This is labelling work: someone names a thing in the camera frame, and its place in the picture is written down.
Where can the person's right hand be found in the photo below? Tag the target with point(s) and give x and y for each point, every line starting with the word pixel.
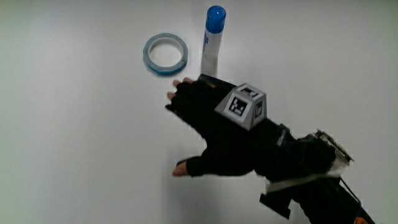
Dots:
pixel 217 140

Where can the black stapler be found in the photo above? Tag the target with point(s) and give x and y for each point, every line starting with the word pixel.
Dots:
pixel 221 82

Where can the blue-capped white glue stick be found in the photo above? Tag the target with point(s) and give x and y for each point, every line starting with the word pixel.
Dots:
pixel 212 43

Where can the blue tape roll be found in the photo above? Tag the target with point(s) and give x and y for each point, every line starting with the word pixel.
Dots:
pixel 150 60

